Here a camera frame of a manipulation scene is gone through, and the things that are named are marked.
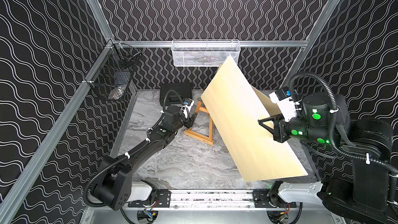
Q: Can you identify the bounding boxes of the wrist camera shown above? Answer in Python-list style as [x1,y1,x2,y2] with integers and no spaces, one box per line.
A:
[182,98,194,112]
[269,87,297,122]

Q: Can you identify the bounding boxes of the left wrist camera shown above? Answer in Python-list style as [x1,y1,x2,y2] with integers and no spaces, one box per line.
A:
[182,98,194,112]

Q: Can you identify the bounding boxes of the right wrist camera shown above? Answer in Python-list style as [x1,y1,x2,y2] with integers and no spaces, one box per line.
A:
[269,87,297,122]

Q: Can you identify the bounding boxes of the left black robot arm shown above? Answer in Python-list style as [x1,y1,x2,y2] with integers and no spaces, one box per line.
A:
[83,97,196,211]

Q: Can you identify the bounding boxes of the wooden easel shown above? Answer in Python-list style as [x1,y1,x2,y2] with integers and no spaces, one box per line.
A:
[183,99,215,146]

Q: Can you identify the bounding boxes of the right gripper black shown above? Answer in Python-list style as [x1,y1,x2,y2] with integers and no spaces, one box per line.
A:
[258,111,337,151]

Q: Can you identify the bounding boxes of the black plastic tool case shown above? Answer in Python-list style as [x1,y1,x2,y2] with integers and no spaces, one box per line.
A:
[159,82,192,106]

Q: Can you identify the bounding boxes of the black wire mesh basket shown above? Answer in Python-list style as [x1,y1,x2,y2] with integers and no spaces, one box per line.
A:
[88,42,143,101]

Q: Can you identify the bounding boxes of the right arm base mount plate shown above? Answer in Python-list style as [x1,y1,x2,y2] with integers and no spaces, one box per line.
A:
[252,189,279,208]

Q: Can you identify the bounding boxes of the plywood board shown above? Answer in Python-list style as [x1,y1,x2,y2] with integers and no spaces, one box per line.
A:
[207,59,280,120]
[201,57,308,182]

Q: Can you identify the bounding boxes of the white wire mesh basket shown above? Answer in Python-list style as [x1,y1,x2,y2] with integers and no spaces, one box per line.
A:
[171,39,241,67]

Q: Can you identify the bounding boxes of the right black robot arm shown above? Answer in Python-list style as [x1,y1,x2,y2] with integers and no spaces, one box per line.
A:
[258,72,398,224]

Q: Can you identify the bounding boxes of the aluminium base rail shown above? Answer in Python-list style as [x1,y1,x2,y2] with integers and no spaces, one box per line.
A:
[81,189,347,224]

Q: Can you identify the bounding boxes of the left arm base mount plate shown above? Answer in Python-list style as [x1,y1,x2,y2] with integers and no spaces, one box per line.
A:
[148,189,172,208]

